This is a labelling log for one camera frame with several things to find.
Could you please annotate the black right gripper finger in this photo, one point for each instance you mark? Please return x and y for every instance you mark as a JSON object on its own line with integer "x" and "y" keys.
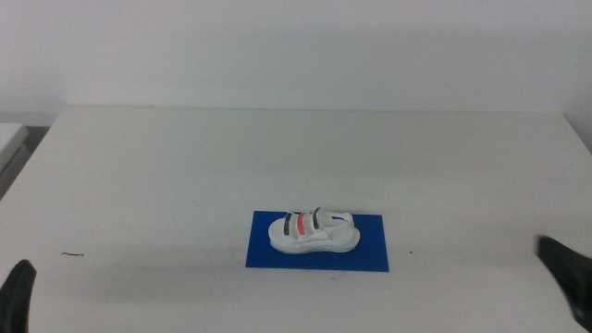
{"x": 552, "y": 256}

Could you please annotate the blue rectangular mat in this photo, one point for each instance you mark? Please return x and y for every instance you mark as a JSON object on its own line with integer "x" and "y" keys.
{"x": 370, "y": 254}

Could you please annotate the small dark thread scrap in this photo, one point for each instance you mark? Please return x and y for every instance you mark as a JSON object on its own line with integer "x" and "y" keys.
{"x": 71, "y": 254}

